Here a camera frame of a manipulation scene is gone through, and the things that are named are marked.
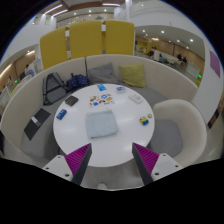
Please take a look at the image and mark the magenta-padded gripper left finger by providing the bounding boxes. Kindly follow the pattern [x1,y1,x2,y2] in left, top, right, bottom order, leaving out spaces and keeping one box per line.
[41,143,93,186]

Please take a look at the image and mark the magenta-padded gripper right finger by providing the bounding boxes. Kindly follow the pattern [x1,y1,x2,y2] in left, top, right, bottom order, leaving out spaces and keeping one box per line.
[131,142,184,186]

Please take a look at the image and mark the light blue towel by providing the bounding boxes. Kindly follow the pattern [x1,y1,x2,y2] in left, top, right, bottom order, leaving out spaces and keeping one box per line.
[84,109,120,140]

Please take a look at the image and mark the yellow and blue toy figure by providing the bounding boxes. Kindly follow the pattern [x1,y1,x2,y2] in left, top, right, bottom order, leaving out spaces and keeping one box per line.
[139,114,150,127]

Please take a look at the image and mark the white armchair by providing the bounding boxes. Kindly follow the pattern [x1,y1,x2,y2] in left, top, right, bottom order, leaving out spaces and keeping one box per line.
[148,98,208,168]

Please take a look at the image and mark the dark brown wallet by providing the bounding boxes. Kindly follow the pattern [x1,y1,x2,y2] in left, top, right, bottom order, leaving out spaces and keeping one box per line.
[64,95,80,107]

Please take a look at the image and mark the flat white box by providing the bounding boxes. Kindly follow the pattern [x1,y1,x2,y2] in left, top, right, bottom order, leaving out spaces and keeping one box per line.
[128,93,144,105]

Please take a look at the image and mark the colourful sticker sheet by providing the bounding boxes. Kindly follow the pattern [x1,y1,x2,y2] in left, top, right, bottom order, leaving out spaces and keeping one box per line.
[88,93,116,108]

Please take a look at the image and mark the grey backpack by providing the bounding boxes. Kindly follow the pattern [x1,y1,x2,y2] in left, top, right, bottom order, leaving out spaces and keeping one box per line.
[42,72,69,106]

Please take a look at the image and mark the small white and blue box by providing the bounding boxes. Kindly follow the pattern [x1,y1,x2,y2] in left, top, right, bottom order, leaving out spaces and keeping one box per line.
[115,85,128,94]

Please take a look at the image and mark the blue card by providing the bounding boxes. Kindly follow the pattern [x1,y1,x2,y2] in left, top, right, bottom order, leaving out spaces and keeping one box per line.
[96,83,108,92]

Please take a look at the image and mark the navy blue patterned bag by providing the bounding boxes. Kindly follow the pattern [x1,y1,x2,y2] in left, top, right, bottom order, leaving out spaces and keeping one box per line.
[65,73,90,92]

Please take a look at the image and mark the curved beige sofa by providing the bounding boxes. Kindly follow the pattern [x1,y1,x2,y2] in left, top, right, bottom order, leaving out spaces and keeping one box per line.
[0,54,199,164]

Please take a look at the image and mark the yellow-green cushion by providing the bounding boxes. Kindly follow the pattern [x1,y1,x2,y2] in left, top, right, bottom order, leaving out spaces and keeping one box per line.
[119,63,147,89]

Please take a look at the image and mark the grey cushion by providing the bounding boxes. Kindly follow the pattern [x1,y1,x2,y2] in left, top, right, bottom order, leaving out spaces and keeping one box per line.
[87,62,120,86]

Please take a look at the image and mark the yellow partition panel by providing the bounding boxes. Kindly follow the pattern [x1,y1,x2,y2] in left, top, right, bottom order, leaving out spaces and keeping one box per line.
[68,20,103,60]
[39,26,69,70]
[104,19,136,56]

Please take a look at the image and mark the ceiling strip lights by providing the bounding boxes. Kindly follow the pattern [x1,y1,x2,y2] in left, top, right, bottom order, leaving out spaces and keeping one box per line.
[43,1,123,18]

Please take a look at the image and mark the purple wall poster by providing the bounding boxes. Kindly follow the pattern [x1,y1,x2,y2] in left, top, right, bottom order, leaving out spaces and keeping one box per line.
[209,49,222,79]

